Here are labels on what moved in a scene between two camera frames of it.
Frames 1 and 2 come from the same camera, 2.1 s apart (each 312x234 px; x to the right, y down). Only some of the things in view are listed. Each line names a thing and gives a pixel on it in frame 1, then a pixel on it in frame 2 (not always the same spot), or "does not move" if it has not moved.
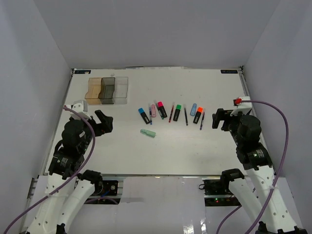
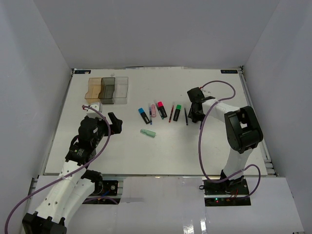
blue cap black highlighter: (143, 114) does not move
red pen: (171, 111) does not move
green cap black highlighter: (178, 108) does not move
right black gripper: (223, 115) → (193, 116)
